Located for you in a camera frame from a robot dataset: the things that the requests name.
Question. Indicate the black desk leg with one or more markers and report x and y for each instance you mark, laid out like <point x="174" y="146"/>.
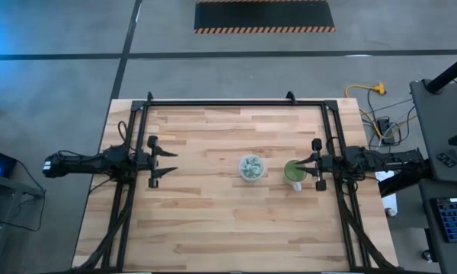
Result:
<point x="400" y="185"/>

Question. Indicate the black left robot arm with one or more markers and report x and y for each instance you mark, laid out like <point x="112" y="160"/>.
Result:
<point x="84" y="163"/>

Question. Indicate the green ceramic mug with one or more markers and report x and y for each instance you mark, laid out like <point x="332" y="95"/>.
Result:
<point x="290" y="176"/>

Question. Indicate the backlit black keyboard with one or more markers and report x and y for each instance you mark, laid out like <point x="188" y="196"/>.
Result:
<point x="455" y="220"/>

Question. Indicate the black caster wheel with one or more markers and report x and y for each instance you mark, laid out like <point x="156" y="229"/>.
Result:
<point x="426" y="255"/>

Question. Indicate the black computer with blue light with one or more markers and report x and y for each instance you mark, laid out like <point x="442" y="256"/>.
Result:
<point x="4" y="161"/>

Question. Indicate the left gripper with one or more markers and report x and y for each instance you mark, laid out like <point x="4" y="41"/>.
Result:
<point x="152" y="161"/>

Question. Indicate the black table clamp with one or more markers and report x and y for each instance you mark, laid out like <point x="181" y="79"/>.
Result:
<point x="289" y="96"/>
<point x="149" y="96"/>

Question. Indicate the black aluminium frame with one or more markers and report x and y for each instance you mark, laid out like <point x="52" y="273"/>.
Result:
<point x="232" y="102"/>

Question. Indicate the grey desk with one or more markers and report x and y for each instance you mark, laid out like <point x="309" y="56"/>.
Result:
<point x="426" y="213"/>
<point x="438" y="122"/>

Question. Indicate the grey metal stand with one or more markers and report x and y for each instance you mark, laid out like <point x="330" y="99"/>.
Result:
<point x="7" y="186"/>

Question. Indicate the black pole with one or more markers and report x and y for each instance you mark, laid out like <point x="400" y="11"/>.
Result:
<point x="449" y="72"/>

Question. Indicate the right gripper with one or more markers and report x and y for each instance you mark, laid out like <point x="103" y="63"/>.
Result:
<point x="320" y="165"/>

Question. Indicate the white desk foot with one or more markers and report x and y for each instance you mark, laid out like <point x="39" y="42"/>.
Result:
<point x="390" y="201"/>

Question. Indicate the hazard-striped black floor mat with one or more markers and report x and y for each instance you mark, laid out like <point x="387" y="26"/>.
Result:
<point x="263" y="15"/>

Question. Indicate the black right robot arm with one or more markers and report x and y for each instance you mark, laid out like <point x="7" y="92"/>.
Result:
<point x="384" y="160"/>

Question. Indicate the small black device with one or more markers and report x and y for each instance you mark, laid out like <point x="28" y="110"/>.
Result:
<point x="446" y="160"/>

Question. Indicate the clear plastic cup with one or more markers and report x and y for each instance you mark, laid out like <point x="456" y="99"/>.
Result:
<point x="251" y="167"/>

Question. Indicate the black power strip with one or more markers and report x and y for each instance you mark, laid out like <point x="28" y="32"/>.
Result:
<point x="385" y="130"/>

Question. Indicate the green stevia packet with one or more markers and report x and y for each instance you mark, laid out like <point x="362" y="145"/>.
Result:
<point x="256" y="166"/>
<point x="247" y="167"/>

